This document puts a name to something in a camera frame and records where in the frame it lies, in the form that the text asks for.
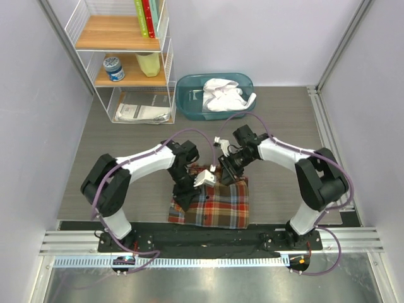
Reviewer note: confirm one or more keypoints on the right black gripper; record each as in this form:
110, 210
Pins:
229, 172

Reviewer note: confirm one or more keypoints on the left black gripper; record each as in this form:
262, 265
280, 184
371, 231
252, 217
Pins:
184, 196

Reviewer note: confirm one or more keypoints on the plaid flannel long sleeve shirt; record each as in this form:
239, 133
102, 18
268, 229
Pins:
220, 206

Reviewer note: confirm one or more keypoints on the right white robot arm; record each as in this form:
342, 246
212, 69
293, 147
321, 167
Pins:
320, 179

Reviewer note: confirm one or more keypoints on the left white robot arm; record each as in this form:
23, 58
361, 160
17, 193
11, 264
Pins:
110, 177

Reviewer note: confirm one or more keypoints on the white long sleeve shirt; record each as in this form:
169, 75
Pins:
220, 95

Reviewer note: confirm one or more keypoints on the teal plastic basin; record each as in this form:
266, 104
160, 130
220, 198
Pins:
189, 95

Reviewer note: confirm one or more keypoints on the grey white booklet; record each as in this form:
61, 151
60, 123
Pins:
137, 107

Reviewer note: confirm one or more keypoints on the yellow plastic container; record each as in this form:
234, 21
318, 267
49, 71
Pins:
149, 63

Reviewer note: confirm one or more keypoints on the blue white jar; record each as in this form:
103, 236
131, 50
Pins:
113, 68

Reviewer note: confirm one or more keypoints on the red book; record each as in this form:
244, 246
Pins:
148, 16

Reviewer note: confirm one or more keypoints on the teal book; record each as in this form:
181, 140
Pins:
155, 13

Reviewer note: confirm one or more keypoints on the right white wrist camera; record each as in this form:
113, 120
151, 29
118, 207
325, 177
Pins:
222, 144

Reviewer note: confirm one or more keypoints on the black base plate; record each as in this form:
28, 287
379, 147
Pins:
146, 237

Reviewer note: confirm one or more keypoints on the white slotted cable duct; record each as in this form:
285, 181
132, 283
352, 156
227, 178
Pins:
122, 262

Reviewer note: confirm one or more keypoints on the white wire wooden shelf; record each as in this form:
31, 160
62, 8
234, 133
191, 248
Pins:
100, 29

